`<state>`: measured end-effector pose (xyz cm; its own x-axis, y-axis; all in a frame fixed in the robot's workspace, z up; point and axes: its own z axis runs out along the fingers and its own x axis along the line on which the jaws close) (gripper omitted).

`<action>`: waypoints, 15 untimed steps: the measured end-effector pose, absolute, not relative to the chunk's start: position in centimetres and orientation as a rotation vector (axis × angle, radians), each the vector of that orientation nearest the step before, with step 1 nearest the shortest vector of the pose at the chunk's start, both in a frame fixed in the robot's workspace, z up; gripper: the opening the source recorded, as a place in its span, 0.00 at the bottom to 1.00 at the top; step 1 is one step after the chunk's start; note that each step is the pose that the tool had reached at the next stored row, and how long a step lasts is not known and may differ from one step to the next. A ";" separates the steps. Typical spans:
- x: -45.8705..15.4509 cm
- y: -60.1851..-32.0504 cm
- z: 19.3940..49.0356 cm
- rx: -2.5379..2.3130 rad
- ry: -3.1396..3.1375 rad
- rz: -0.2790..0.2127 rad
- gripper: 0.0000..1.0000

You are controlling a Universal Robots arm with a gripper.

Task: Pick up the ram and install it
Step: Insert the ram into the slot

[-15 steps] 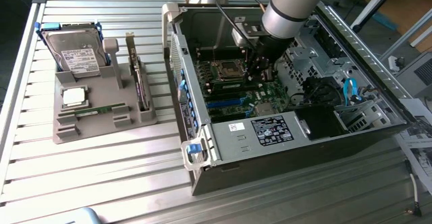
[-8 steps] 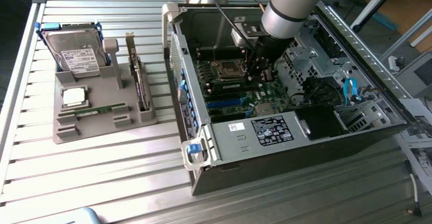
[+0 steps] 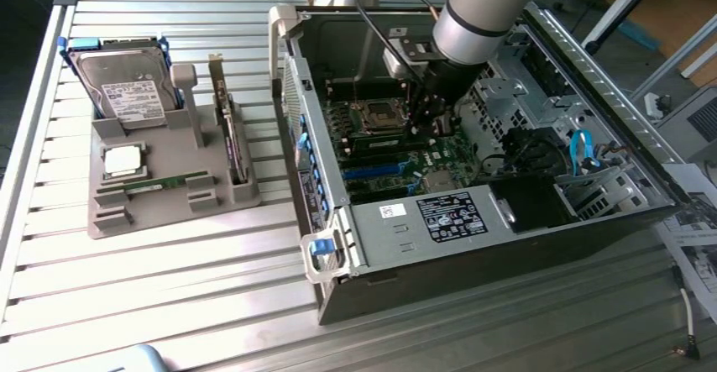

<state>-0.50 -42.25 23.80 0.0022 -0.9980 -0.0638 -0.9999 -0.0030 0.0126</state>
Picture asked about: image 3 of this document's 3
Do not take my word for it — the silver CPU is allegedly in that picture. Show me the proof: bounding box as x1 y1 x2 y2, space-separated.
102 145 147 176

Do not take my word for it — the blue disk caddy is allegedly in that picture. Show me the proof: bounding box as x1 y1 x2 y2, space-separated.
55 34 187 119

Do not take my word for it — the green motherboard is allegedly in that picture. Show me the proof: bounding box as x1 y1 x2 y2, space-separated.
322 76 490 206

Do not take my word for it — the CPU socket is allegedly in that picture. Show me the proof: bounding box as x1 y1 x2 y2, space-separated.
350 97 409 135

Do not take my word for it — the silver hard disk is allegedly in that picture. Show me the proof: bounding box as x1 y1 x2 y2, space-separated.
75 48 176 132

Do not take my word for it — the green RAM stick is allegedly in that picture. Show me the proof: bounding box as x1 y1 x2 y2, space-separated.
346 133 421 153
123 171 210 194

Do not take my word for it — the grey power supply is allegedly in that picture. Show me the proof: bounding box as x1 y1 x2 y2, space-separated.
342 186 506 270

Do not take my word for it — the graphics card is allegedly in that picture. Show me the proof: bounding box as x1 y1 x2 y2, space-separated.
206 53 251 189

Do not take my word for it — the printed paper sheet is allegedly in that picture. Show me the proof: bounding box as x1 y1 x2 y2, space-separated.
652 162 717 319

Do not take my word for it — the white cable with black plug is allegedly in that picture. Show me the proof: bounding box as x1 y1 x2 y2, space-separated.
669 262 702 363

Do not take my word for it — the black open PC case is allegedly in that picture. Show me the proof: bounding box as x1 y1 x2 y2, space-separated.
269 1 694 327

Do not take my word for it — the cardboard box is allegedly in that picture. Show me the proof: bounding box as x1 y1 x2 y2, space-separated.
602 0 717 80

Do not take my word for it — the grey parts rack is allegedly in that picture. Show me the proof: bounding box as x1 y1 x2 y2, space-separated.
87 62 265 241

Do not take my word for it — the light blue object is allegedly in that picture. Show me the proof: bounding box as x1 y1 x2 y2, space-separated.
92 343 171 372

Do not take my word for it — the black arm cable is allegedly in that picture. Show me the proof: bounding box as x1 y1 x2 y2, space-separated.
354 0 429 96

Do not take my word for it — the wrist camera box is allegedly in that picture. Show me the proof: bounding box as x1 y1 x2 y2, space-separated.
382 37 449 80

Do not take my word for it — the white power strip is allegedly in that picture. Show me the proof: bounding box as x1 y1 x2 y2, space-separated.
644 91 674 118

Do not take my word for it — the grey computer box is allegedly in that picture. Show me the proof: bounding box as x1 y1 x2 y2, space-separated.
653 85 717 165

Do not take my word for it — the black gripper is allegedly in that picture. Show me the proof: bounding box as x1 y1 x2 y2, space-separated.
410 57 490 140

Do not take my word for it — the blue disk wire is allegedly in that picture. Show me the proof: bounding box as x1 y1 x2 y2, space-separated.
568 128 604 178

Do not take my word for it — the black tripod stand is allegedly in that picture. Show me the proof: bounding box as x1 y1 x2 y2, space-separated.
581 0 674 55

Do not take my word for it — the black fan shroud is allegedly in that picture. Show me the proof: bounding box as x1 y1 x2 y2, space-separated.
488 176 581 234

